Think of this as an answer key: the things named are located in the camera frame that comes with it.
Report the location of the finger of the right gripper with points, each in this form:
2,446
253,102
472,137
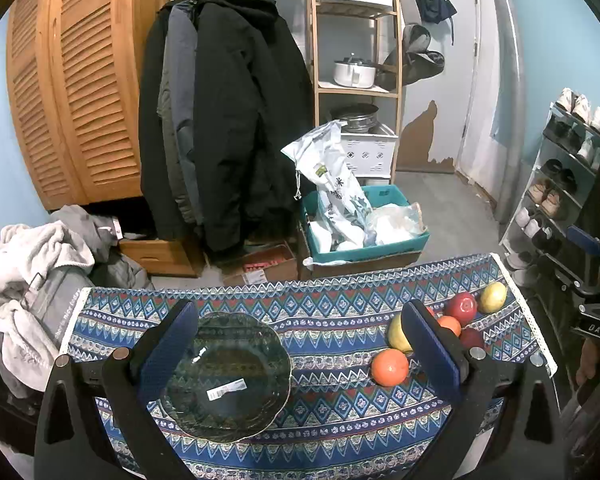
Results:
588,243

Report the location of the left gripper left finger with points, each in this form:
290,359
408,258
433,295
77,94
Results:
134,377

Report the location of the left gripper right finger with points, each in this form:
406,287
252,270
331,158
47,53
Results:
458,378

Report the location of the dark red apple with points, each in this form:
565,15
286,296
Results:
471,338

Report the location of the small tangerine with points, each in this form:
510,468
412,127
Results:
452,324

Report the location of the yellow-green pear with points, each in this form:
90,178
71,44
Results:
396,337

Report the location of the large orange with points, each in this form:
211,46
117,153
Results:
389,368

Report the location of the yellow-green pomelo fruit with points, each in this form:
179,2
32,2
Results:
493,298

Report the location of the person's right hand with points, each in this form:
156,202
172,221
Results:
590,356

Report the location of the grey shoe rack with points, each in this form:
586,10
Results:
562,177

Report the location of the blue patterned tablecloth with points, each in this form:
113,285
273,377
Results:
337,422

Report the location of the dark green glass plate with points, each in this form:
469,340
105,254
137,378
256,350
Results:
232,382

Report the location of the cardboard box under crate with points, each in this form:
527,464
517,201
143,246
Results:
379,264

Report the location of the wooden drawer box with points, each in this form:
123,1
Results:
165,257

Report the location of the pile of grey clothes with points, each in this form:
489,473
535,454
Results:
42,270

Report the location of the clear plastic bag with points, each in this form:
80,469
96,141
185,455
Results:
393,224

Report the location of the teal plastic crate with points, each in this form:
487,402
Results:
378,195

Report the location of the grey hanging jacket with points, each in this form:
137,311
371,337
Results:
168,178

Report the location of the small cardboard box red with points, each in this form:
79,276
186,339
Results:
275,263

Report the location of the white patterned storage box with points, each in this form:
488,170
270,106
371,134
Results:
370,154

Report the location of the white rice bag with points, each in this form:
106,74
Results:
342,207

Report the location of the dark hanging bag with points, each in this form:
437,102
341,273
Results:
418,61

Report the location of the dark blue umbrella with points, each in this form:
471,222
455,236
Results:
436,12

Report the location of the white cooking pot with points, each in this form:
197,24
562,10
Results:
354,72

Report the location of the black hanging coat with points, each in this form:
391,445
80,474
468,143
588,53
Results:
253,96

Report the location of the wooden shelf rack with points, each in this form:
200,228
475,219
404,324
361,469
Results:
356,51

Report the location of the wooden louvered wardrobe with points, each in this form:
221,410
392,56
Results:
73,79

